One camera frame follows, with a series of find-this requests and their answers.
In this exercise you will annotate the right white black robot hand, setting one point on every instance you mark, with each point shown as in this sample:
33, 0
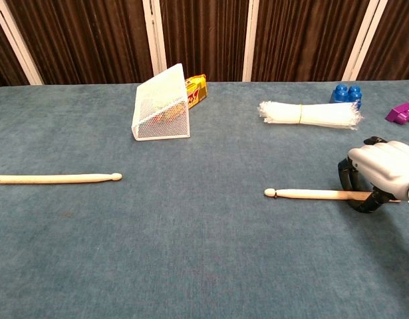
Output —
383, 166

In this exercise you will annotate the pale wooden drumstick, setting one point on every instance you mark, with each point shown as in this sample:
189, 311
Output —
58, 178

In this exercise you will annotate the yellow rubber band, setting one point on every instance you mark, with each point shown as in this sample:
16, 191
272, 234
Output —
301, 114

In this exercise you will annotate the orange yellow small packet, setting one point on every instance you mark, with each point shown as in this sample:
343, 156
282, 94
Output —
171, 113

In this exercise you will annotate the white partition frame post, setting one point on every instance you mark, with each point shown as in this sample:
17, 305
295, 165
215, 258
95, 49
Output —
154, 33
251, 40
20, 50
361, 40

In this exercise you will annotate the purple building block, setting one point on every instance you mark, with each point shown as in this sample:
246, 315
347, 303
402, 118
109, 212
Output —
400, 113

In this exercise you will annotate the dark brown pleated curtain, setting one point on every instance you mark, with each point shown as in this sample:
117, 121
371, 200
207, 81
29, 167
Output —
91, 40

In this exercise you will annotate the teal blue table mat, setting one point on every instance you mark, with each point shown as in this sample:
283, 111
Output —
191, 232

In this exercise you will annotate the blue building block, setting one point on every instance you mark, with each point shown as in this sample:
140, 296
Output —
345, 93

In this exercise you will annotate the yellow snack package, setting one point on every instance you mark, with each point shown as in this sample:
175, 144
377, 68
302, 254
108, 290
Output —
197, 89

